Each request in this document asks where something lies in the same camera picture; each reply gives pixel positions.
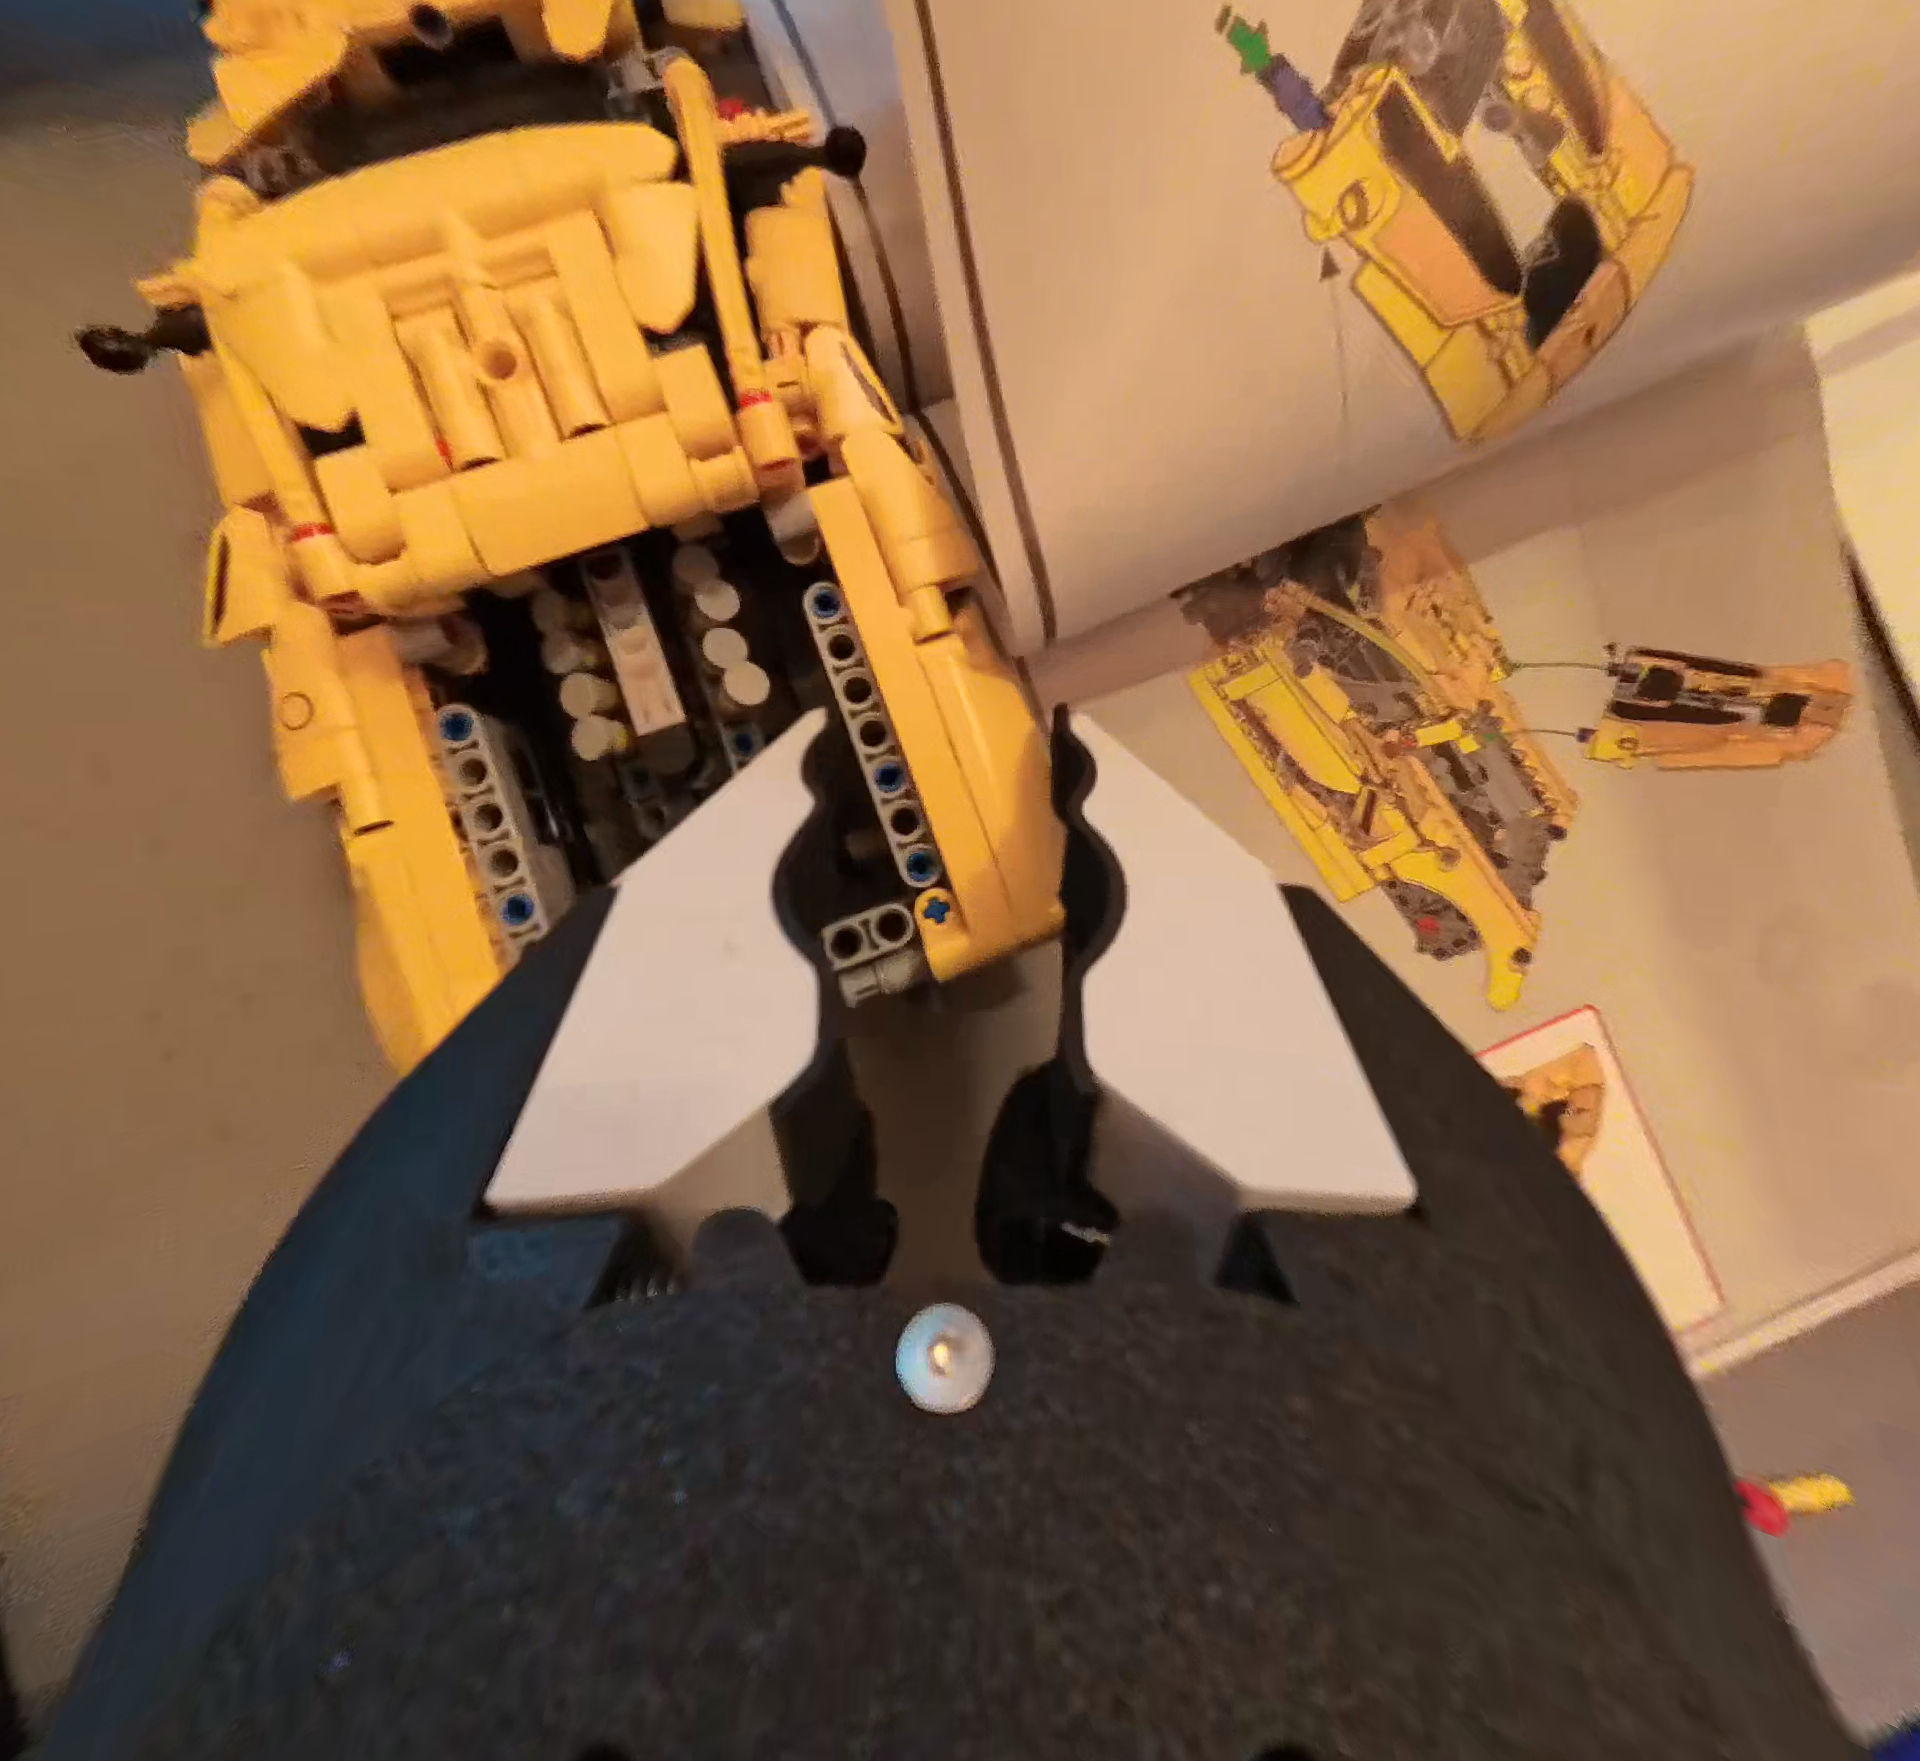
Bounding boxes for yellow brick car model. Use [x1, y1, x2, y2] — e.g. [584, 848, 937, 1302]
[73, 0, 1073, 1078]

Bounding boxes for scattered small brick pins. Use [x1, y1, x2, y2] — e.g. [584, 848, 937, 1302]
[1733, 1472, 1859, 1538]

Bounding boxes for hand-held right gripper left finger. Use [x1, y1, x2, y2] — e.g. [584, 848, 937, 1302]
[482, 708, 836, 1221]

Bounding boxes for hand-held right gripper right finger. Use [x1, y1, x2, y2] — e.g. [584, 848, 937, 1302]
[1049, 708, 1422, 1217]

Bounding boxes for open instruction booklet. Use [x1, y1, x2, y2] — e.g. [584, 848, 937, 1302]
[677, 0, 1920, 1378]

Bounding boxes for grey desk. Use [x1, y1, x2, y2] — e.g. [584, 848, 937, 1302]
[0, 0, 1920, 1720]

